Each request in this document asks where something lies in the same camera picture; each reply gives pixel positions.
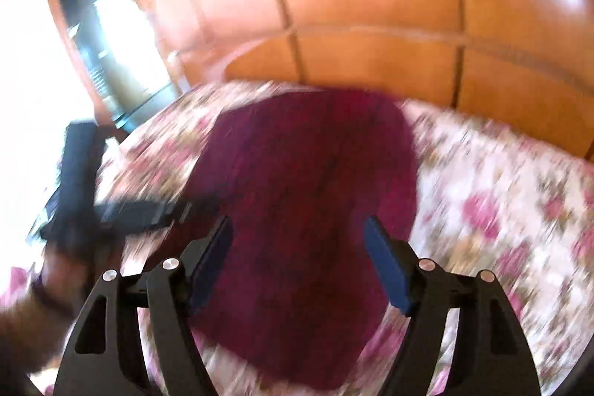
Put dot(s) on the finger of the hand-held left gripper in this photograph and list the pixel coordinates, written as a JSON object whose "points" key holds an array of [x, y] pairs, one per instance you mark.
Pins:
{"points": [[148, 215]]}

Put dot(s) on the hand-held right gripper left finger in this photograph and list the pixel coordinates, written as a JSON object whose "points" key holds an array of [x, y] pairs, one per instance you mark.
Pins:
{"points": [[211, 266]]}

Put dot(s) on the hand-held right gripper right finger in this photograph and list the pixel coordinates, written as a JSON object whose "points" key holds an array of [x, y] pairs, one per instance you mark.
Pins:
{"points": [[385, 266]]}

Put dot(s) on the maroon knitted garment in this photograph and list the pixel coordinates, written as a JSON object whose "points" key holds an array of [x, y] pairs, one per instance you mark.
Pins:
{"points": [[306, 192]]}

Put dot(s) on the person's left forearm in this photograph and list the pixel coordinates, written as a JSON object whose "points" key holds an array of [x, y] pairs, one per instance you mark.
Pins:
{"points": [[32, 340]]}

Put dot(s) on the person's left hand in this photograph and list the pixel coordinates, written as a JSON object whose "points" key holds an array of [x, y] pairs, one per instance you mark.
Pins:
{"points": [[69, 270]]}

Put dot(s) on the floral bedsheet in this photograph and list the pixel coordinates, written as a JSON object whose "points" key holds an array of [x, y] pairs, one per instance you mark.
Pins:
{"points": [[501, 201]]}

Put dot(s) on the wooden framed window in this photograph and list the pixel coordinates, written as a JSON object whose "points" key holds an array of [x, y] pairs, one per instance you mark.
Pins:
{"points": [[116, 39]]}

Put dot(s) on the wooden headboard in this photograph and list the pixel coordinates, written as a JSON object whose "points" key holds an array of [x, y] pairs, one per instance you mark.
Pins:
{"points": [[417, 66]]}

